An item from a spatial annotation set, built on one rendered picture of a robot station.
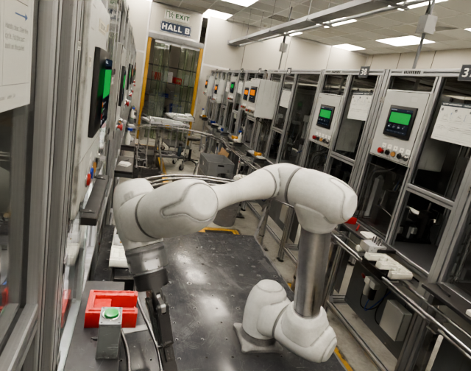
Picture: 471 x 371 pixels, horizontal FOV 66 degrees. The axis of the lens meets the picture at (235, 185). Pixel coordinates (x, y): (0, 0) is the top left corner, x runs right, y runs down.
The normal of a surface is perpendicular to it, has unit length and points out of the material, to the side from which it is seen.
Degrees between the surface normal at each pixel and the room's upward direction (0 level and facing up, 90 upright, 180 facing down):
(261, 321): 91
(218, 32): 90
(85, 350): 0
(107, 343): 90
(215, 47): 90
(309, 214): 111
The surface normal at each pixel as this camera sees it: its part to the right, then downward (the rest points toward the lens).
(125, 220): -0.62, 0.06
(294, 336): -0.63, 0.29
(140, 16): 0.24, 0.30
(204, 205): 0.59, -0.18
